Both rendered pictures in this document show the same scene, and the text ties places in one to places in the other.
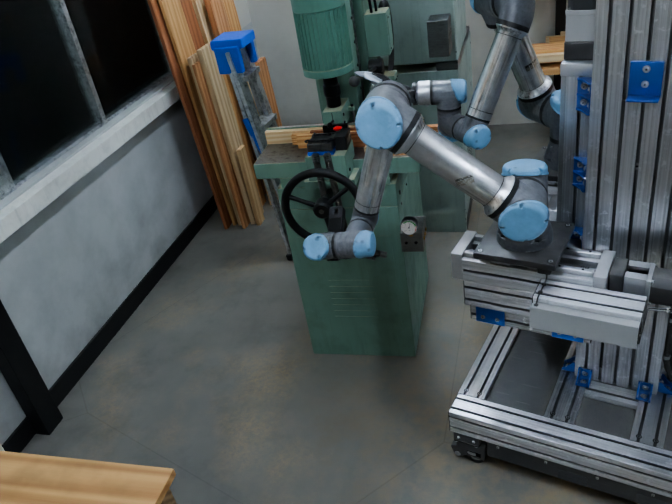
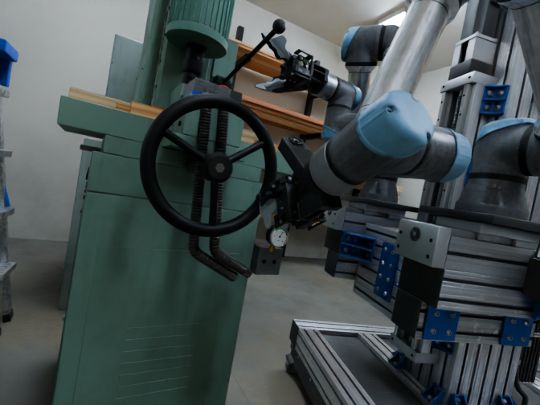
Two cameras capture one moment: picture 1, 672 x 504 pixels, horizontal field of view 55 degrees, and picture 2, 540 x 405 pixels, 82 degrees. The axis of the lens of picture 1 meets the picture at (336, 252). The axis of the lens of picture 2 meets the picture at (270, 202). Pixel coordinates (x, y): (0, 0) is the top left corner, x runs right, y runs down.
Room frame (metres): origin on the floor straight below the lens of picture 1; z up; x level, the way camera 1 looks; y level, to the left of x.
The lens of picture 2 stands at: (1.40, 0.41, 0.79)
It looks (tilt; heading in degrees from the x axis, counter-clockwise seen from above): 2 degrees down; 312
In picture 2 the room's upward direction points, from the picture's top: 10 degrees clockwise
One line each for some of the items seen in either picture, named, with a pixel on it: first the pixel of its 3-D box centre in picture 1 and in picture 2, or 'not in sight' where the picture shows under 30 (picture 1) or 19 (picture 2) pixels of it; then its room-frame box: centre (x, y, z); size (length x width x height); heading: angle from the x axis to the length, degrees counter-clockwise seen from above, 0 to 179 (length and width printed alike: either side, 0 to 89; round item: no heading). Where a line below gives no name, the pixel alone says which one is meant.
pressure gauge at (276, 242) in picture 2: (409, 227); (276, 238); (1.96, -0.27, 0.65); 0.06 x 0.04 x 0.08; 72
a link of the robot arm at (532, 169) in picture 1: (524, 185); (505, 149); (1.50, -0.52, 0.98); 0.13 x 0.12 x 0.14; 160
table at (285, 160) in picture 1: (337, 161); (193, 143); (2.13, -0.06, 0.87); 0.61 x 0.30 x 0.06; 72
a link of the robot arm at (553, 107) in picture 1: (567, 113); not in sight; (1.92, -0.81, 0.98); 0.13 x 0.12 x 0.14; 17
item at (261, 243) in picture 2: (414, 234); (260, 255); (2.02, -0.29, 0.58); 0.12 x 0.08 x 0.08; 162
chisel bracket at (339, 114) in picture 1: (338, 115); (186, 104); (2.26, -0.10, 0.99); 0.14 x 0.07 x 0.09; 162
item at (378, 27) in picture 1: (379, 31); (222, 63); (2.40, -0.30, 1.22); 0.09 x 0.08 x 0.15; 162
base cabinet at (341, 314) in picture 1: (364, 247); (145, 296); (2.35, -0.12, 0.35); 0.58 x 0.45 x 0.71; 162
